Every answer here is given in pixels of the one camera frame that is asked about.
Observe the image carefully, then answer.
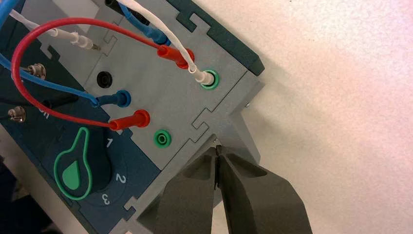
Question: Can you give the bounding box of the metal toggle switch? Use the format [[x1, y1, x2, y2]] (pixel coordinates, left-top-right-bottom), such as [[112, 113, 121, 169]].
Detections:
[[19, 63, 46, 80], [7, 106, 27, 123]]

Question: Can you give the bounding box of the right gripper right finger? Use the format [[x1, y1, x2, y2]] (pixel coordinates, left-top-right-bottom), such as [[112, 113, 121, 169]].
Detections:
[[215, 145, 314, 234]]

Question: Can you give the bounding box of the black green rotary knob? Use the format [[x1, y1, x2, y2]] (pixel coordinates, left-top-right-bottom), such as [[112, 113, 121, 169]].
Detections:
[[53, 126, 113, 201]]

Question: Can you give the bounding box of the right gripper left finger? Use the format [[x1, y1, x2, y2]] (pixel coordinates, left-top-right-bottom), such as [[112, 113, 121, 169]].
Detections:
[[154, 147, 220, 234]]

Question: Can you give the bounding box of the dark teal grey control box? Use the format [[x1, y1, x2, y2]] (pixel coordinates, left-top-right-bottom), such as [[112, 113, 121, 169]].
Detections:
[[0, 0, 266, 234]]

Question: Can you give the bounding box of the red jumper cable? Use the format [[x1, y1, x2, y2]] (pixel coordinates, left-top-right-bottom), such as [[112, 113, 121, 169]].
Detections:
[[11, 18, 196, 132]]

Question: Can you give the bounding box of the empty black banana socket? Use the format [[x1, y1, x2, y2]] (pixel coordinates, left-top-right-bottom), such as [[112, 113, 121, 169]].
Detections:
[[96, 71, 113, 88]]

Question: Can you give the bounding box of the white jumper cable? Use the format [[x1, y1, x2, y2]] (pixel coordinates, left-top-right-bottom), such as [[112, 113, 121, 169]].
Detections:
[[9, 0, 215, 86]]

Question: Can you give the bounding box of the empty green banana socket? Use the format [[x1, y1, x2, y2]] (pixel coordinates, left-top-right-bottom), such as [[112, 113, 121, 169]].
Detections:
[[154, 129, 172, 149]]

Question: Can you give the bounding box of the black jumper cable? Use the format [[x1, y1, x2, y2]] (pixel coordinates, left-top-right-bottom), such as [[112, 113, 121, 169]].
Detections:
[[0, 0, 150, 109]]

